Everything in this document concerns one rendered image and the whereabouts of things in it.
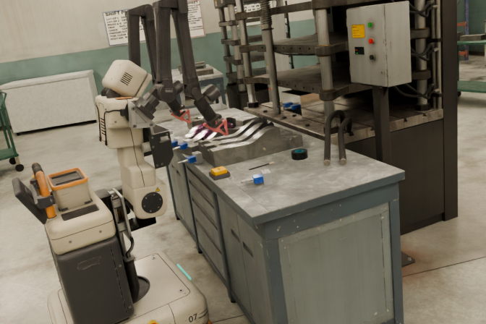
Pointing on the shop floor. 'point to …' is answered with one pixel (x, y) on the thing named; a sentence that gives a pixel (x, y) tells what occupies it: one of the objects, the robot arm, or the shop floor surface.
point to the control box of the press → (380, 64)
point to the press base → (414, 171)
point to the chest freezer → (50, 100)
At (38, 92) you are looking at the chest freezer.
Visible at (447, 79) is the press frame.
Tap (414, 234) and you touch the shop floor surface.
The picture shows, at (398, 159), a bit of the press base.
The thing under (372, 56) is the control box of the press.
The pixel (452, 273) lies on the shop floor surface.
